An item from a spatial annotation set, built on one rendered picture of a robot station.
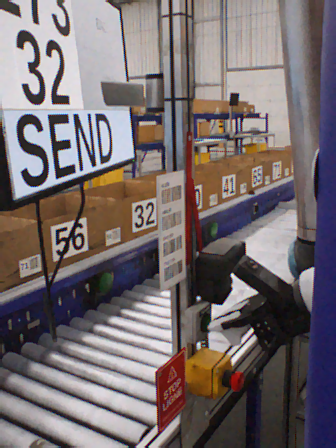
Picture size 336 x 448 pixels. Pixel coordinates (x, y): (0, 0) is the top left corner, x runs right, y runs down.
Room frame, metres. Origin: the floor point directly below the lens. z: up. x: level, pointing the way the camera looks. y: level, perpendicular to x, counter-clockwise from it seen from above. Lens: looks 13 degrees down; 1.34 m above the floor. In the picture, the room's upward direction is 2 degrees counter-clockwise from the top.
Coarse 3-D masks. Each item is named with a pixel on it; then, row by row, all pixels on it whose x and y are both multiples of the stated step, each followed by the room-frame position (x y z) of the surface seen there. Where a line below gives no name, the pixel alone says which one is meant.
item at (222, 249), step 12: (228, 240) 0.90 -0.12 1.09; (240, 240) 0.90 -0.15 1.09; (204, 252) 0.84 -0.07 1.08; (216, 252) 0.84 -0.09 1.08; (228, 252) 0.84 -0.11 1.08; (240, 252) 0.87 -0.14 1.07; (204, 264) 0.83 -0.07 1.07; (216, 264) 0.81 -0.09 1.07; (228, 264) 0.82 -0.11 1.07; (204, 276) 0.83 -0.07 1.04; (216, 276) 0.82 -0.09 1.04; (228, 276) 0.82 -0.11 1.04; (216, 288) 0.84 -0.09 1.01; (228, 288) 0.86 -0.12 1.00; (204, 300) 0.84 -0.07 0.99; (216, 300) 0.83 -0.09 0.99
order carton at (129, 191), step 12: (72, 192) 1.83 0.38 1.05; (84, 192) 1.89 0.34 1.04; (96, 192) 1.95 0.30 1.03; (108, 192) 2.02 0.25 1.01; (120, 192) 2.09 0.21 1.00; (132, 192) 2.09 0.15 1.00; (144, 192) 2.06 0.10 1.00; (156, 204) 1.82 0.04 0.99; (156, 216) 1.82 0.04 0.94; (156, 228) 1.82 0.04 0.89
